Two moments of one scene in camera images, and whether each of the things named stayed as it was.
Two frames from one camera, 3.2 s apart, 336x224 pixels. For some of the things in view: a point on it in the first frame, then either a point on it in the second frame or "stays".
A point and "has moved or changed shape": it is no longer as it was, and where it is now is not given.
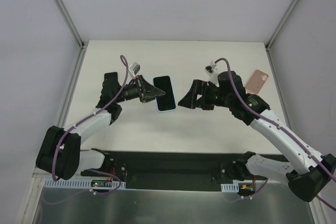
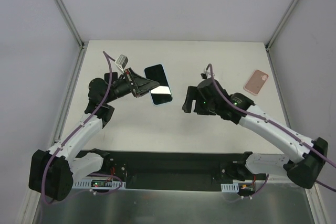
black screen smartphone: x=111 y=78 stays
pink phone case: x=256 y=82 stays
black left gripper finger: x=148 y=98 -> x=142 y=93
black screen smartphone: x=166 y=101 has moved or changed shape
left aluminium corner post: x=64 y=9 stays
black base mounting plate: x=171 y=170 stays
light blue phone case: x=166 y=102 has moved or changed shape
